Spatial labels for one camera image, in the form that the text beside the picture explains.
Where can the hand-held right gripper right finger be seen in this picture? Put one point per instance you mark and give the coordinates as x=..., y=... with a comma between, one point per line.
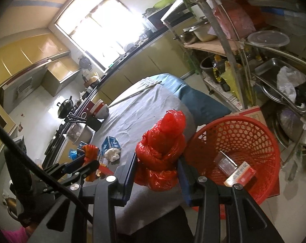
x=185, y=182

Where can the large steel pot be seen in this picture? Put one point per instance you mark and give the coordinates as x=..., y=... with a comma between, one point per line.
x=289, y=121

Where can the long blue toothpaste box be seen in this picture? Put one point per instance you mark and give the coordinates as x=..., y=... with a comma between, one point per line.
x=81, y=145

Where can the blue cloth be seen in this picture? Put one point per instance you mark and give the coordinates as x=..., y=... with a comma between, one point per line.
x=201, y=103

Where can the black chopsticks bundle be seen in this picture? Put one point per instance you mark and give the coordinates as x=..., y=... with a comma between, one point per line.
x=75, y=118

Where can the black kitchen countertop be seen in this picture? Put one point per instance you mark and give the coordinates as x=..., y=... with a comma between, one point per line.
x=122, y=58

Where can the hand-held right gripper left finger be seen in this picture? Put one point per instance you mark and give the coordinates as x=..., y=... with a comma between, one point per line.
x=128, y=173

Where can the steel tray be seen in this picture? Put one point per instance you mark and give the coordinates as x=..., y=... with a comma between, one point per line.
x=267, y=68

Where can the red mesh plastic basket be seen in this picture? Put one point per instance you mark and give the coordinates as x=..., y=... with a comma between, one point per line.
x=244, y=136

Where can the dark bucket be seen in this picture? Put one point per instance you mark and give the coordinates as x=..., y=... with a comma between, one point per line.
x=206, y=67

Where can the cardboard box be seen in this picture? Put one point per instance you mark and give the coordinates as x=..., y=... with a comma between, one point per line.
x=254, y=114

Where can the long thin stick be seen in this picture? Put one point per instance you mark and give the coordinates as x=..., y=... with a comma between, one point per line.
x=132, y=95

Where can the orange medicine box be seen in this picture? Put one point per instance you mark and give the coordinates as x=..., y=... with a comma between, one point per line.
x=241, y=174

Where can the small lidded pan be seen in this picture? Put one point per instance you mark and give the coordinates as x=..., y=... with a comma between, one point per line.
x=185, y=36

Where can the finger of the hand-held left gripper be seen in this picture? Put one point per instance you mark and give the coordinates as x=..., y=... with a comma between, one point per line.
x=88, y=170
x=75, y=162

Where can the black counter appliance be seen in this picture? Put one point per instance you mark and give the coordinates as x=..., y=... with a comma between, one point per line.
x=158, y=20

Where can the cooking oil bottle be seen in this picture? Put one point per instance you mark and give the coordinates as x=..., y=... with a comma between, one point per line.
x=217, y=73

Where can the blue crumpled plastic bag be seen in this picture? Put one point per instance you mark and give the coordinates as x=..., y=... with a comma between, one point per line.
x=72, y=154

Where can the metal storage rack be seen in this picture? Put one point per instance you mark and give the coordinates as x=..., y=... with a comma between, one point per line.
x=241, y=46

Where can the white tissue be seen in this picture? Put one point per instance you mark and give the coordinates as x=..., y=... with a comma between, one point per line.
x=112, y=155

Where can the window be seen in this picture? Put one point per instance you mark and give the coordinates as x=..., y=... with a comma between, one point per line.
x=99, y=30

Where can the green plastic bottle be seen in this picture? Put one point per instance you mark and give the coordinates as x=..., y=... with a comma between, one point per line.
x=194, y=64

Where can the green plastic basin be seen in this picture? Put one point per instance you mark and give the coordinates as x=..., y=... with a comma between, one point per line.
x=163, y=3

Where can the black wok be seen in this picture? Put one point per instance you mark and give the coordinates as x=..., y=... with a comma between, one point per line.
x=65, y=106

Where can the red rimmed bowl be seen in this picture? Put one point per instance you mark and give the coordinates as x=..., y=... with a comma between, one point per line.
x=92, y=106

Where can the white plastic bag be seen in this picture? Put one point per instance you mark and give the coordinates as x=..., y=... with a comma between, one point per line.
x=289, y=81

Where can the yellow upper cabinets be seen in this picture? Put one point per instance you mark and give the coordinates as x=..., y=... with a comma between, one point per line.
x=28, y=53

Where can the yellow lower cabinets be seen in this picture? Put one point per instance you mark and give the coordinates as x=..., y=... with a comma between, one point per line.
x=153, y=60

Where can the steel bowl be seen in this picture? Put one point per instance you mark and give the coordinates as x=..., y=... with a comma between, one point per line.
x=78, y=133

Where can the white ceramic bowl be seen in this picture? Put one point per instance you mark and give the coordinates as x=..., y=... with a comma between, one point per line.
x=102, y=111

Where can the yellow cabinets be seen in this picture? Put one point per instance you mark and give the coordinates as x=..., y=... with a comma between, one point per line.
x=153, y=60
x=28, y=53

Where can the red bag on rack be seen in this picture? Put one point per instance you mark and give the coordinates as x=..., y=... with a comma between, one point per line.
x=234, y=20

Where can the grey tablecloth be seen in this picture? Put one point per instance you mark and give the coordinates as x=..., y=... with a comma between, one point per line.
x=142, y=106

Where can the short blue torn box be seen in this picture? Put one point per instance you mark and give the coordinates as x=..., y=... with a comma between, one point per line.
x=108, y=143

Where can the brown shelf board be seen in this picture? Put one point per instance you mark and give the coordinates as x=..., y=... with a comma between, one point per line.
x=208, y=48

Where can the clear plastic storage box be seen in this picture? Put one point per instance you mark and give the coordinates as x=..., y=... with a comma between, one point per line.
x=284, y=20

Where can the steel pot with lid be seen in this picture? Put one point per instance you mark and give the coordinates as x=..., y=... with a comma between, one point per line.
x=203, y=34

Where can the yellow plastic bag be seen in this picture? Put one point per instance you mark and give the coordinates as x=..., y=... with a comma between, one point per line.
x=229, y=78

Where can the orange red plastic bag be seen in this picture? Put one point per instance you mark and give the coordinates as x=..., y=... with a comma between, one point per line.
x=90, y=151

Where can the black square holder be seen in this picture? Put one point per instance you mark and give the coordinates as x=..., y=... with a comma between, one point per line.
x=94, y=123

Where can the white board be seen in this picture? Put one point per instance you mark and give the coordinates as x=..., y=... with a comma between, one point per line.
x=175, y=10

